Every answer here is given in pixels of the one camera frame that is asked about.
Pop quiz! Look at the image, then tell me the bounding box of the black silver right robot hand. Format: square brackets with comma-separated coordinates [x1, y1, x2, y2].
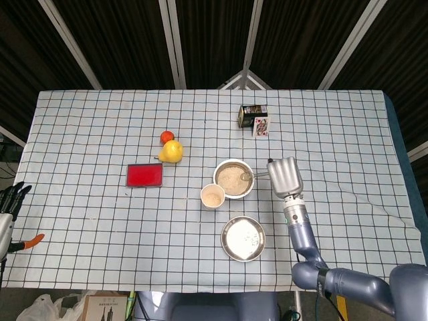
[266, 156, 304, 199]

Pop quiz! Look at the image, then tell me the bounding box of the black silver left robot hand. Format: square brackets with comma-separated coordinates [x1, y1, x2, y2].
[0, 181, 45, 261]

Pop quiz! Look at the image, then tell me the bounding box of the small metal spoon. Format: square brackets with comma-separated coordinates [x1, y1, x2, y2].
[239, 170, 269, 182]

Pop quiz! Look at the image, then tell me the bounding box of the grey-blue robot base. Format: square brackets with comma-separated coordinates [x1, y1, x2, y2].
[135, 290, 280, 321]

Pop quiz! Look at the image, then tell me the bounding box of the white bowl of rice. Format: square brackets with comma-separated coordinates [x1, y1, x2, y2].
[213, 158, 255, 201]

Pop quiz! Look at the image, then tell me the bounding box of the white paper cup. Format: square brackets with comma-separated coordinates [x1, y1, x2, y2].
[200, 183, 225, 211]

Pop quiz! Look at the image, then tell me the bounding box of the queen of hearts card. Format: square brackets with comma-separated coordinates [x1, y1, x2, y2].
[251, 116, 270, 138]

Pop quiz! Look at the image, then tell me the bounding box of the black playing card box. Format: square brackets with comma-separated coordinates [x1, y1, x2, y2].
[237, 104, 269, 128]

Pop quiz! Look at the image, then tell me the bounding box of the round metal plate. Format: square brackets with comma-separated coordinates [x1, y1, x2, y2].
[220, 215, 267, 263]

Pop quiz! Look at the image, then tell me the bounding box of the white plastic bag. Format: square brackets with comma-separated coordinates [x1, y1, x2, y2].
[16, 293, 88, 321]

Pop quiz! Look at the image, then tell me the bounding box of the checked white tablecloth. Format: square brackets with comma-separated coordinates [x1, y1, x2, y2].
[0, 88, 426, 294]

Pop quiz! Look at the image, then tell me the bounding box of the yellow pear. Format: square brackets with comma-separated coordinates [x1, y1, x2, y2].
[153, 140, 185, 165]

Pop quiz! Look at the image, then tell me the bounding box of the blue table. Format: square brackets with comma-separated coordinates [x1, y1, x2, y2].
[383, 92, 428, 235]

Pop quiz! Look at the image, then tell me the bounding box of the brown cardboard box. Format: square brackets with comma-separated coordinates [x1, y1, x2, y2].
[81, 294, 130, 321]

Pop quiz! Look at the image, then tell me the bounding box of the flat red rectangular tin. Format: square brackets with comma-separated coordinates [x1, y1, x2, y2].
[126, 163, 165, 189]

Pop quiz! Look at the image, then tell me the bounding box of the white metal frame beam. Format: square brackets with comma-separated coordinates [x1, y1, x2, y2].
[37, 0, 103, 90]
[0, 125, 27, 148]
[407, 140, 428, 163]
[158, 0, 187, 90]
[243, 0, 265, 70]
[317, 0, 389, 90]

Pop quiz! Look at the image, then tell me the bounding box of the white triangular frame brace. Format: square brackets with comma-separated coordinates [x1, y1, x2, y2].
[217, 68, 274, 90]

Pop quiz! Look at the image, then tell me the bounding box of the green cable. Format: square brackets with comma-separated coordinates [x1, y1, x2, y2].
[126, 290, 136, 321]

